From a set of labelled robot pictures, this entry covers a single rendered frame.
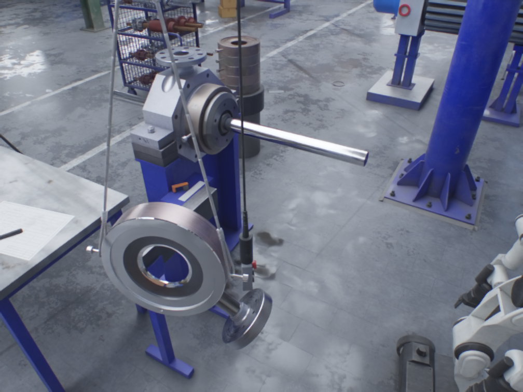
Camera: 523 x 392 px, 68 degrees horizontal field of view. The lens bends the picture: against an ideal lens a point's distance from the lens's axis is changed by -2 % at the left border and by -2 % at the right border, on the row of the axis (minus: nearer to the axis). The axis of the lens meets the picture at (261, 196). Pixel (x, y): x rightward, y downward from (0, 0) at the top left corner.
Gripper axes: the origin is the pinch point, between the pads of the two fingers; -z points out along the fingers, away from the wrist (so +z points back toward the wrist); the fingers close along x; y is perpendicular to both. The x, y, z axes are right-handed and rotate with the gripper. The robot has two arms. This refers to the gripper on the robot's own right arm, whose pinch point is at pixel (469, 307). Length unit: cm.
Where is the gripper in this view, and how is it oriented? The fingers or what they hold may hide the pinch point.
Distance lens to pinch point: 206.7
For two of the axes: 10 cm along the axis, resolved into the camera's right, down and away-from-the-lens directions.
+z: 1.9, -7.5, -6.3
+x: -9.3, -3.4, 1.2
